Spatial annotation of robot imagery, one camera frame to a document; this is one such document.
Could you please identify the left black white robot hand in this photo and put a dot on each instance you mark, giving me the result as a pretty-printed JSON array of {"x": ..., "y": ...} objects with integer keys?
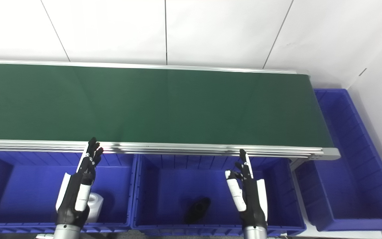
[{"x": 71, "y": 199}]

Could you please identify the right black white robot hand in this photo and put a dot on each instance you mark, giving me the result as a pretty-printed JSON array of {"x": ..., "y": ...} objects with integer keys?
[{"x": 252, "y": 202}]

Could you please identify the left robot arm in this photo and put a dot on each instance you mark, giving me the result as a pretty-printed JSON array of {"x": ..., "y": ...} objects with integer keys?
[{"x": 65, "y": 233}]

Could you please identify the white cylindrical part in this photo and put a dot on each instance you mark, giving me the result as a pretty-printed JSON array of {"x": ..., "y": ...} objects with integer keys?
[{"x": 96, "y": 205}]

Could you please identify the blue plastic bin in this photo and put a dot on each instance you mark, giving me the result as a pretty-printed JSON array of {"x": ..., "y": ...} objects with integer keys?
[
  {"x": 28, "y": 192},
  {"x": 350, "y": 186},
  {"x": 171, "y": 186}
]

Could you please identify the black flange part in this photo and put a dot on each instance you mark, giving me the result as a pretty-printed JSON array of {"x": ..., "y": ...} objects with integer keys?
[{"x": 197, "y": 209}]

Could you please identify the green conveyor belt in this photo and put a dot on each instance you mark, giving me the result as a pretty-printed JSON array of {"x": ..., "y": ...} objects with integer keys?
[
  {"x": 177, "y": 148},
  {"x": 164, "y": 106}
]

